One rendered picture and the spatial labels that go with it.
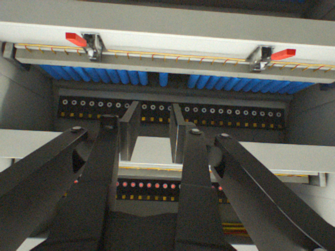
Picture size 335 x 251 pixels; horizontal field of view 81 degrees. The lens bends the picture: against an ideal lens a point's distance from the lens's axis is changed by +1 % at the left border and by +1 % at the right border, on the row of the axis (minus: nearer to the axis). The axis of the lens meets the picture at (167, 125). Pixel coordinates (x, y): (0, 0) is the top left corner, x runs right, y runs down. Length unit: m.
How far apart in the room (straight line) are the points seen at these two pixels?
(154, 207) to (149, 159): 0.29
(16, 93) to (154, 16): 0.29
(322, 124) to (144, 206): 0.47
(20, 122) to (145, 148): 0.26
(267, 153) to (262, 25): 0.20
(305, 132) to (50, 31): 0.54
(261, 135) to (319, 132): 0.13
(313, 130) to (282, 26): 0.25
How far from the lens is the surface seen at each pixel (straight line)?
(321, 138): 0.52
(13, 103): 0.46
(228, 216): 0.65
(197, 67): 0.36
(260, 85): 0.45
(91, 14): 0.35
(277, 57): 0.31
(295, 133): 0.58
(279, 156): 0.39
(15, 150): 0.40
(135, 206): 0.60
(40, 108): 0.53
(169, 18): 0.33
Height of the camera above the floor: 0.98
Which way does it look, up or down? 10 degrees up
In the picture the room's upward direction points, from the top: 176 degrees counter-clockwise
